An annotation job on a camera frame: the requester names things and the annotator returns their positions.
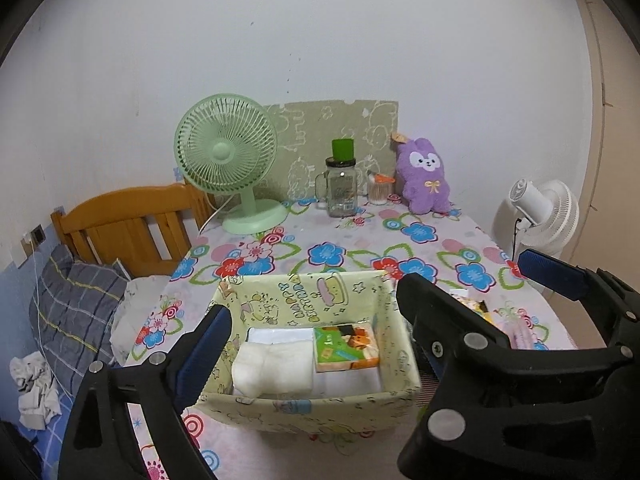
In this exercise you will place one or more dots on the green desk fan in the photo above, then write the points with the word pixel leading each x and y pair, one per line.
pixel 225 150

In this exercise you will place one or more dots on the wall power socket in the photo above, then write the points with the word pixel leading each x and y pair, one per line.
pixel 37 235

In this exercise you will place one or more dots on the wooden bed headboard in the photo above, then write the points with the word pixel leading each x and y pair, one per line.
pixel 125 225

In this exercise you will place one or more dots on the green cartoon print board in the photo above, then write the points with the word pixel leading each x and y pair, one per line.
pixel 320 125

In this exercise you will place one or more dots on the white crumpled bedding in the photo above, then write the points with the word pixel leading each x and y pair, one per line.
pixel 140 305

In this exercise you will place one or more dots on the glass jar mug black lid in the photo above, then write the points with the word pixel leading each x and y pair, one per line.
pixel 340 190

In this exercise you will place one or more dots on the white plastic packet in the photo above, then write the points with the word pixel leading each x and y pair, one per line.
pixel 350 380

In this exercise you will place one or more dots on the grey plaid pillow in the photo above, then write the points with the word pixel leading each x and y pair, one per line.
pixel 75 305

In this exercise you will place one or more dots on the white folded cloth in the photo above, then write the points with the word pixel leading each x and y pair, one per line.
pixel 265 367

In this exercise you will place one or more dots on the blue bedsheet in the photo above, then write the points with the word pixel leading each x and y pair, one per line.
pixel 55 445

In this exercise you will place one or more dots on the cotton swab container orange lid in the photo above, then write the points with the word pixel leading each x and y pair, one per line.
pixel 380 192

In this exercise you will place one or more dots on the beige cabinet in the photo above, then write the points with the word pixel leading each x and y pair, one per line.
pixel 615 160

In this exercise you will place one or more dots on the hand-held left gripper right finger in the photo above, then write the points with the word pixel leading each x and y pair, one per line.
pixel 429 371

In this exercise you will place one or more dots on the crumpled white grey cloth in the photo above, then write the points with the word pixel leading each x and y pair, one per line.
pixel 35 390

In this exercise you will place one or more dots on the green cartoon print fabric box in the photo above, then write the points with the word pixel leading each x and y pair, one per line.
pixel 300 412

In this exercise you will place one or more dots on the purple plush bunny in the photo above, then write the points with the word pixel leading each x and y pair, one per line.
pixel 425 180

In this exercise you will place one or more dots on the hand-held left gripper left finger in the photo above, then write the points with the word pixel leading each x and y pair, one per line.
pixel 202 355

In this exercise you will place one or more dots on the white standing fan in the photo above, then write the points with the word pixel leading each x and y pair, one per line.
pixel 545 210

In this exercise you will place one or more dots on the small yellow packet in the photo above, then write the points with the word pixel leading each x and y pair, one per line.
pixel 472 307

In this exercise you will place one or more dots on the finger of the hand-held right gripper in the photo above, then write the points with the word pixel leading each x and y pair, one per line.
pixel 460 320
pixel 555 275

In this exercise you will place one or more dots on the orange green tissue pack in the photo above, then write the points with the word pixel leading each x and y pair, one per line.
pixel 345 350

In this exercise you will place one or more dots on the floral tablecloth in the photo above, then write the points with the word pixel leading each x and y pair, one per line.
pixel 350 255

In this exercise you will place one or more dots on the green plastic cup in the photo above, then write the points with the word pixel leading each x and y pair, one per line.
pixel 343 150

